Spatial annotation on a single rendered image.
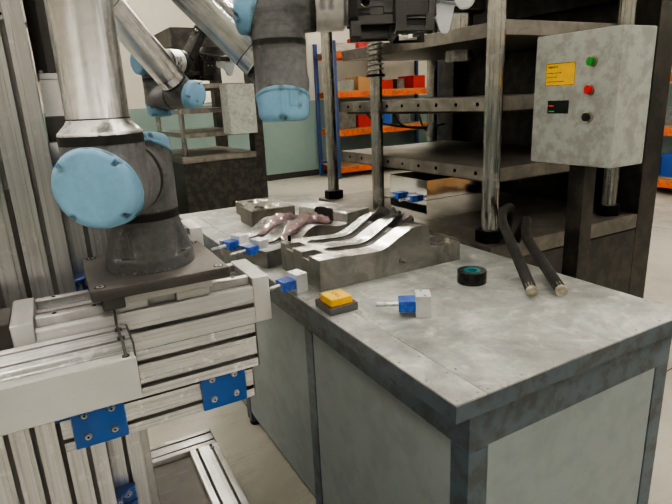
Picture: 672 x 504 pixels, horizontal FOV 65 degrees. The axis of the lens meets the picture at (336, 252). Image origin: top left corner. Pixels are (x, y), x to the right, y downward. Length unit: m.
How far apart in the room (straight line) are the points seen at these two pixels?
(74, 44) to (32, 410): 0.50
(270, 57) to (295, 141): 8.74
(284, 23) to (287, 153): 8.69
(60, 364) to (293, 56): 0.56
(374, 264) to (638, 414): 0.75
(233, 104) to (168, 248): 4.87
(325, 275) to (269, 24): 0.83
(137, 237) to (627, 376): 1.07
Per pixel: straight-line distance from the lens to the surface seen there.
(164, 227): 0.95
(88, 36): 0.82
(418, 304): 1.27
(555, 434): 1.25
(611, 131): 1.79
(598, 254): 2.42
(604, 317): 1.37
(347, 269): 1.49
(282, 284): 1.43
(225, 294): 1.00
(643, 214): 2.62
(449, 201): 2.39
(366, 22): 0.79
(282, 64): 0.77
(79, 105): 0.82
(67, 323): 0.97
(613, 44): 1.80
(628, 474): 1.57
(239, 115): 5.80
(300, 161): 9.56
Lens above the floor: 1.31
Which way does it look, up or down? 16 degrees down
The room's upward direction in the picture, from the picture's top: 3 degrees counter-clockwise
